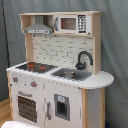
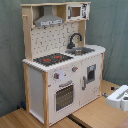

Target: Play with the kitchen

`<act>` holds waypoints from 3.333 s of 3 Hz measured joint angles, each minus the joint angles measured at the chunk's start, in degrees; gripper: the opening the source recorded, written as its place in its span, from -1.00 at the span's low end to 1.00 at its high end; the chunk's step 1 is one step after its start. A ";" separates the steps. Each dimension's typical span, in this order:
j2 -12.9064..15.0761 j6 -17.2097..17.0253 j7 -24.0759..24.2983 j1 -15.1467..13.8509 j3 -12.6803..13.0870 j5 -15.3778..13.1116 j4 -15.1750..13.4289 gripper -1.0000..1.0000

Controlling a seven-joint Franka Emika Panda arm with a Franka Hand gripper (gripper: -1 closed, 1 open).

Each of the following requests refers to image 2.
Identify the white oven door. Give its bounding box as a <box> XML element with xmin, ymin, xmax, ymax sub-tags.
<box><xmin>48</xmin><ymin>79</ymin><xmax>80</xmax><ymax>125</ymax></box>

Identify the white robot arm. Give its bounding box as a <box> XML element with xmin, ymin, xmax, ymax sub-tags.
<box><xmin>106</xmin><ymin>85</ymin><xmax>128</xmax><ymax>111</ymax></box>

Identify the wooden toy kitchen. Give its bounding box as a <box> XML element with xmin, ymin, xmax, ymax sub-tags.
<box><xmin>22</xmin><ymin>2</ymin><xmax>105</xmax><ymax>127</ymax></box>

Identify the red right stove knob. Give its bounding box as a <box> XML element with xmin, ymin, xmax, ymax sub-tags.
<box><xmin>71</xmin><ymin>66</ymin><xmax>79</xmax><ymax>73</ymax></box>

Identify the red stove knob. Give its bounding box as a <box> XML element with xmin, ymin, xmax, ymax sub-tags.
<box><xmin>54</xmin><ymin>73</ymin><xmax>60</xmax><ymax>79</ymax></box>
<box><xmin>71</xmin><ymin>66</ymin><xmax>79</xmax><ymax>73</ymax></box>

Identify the red left stove knob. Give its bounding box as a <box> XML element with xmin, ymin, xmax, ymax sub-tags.
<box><xmin>54</xmin><ymin>73</ymin><xmax>60</xmax><ymax>79</ymax></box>

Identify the black toy stovetop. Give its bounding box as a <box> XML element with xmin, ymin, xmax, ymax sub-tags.
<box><xmin>34</xmin><ymin>53</ymin><xmax>70</xmax><ymax>66</ymax></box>

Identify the grey toy sink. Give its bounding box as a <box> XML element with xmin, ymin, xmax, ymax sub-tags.
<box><xmin>65</xmin><ymin>47</ymin><xmax>95</xmax><ymax>55</ymax></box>

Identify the black toy faucet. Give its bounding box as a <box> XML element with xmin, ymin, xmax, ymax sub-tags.
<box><xmin>67</xmin><ymin>33</ymin><xmax>82</xmax><ymax>49</ymax></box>

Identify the grey range hood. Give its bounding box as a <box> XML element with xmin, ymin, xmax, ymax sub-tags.
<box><xmin>35</xmin><ymin>5</ymin><xmax>64</xmax><ymax>27</ymax></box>

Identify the white toy microwave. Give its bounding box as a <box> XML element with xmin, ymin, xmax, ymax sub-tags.
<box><xmin>66</xmin><ymin>3</ymin><xmax>90</xmax><ymax>21</ymax></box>

